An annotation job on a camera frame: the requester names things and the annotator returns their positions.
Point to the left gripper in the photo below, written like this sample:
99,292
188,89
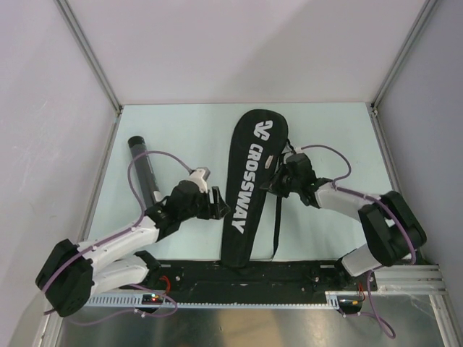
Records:
218,210

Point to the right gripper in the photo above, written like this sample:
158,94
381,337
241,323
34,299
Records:
273,186

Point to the black racket bag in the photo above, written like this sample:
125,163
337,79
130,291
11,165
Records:
256,148

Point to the black shuttlecock tube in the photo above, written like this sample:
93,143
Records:
144,170

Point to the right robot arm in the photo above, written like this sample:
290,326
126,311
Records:
391,229

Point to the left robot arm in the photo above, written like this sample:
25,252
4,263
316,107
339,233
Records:
73,273

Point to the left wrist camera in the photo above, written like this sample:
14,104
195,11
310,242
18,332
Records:
199,176

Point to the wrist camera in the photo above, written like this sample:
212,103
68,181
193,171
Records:
199,176
294,150

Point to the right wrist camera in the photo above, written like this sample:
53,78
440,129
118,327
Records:
294,150

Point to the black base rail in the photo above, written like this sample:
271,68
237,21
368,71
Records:
209,276

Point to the white slotted cable duct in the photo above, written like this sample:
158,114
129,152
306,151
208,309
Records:
243,298

